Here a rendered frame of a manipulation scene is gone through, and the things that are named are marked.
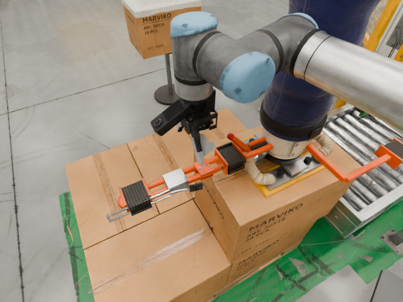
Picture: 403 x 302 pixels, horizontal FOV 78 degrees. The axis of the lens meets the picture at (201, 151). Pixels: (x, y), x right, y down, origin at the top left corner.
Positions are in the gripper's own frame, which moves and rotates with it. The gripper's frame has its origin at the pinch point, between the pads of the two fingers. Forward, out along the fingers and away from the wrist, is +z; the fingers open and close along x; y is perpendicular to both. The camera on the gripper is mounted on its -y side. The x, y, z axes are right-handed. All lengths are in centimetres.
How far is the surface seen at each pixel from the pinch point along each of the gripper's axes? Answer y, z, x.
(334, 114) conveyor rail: 130, 62, 32
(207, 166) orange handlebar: 6.8, 12.6, -0.4
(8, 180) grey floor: -108, 125, 137
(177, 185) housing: -5.6, 12.5, -2.6
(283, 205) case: 28.6, 26.4, -19.7
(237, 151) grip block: 19.5, 12.3, 0.8
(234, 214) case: 10.5, 26.5, -14.4
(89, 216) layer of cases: -43, 68, 35
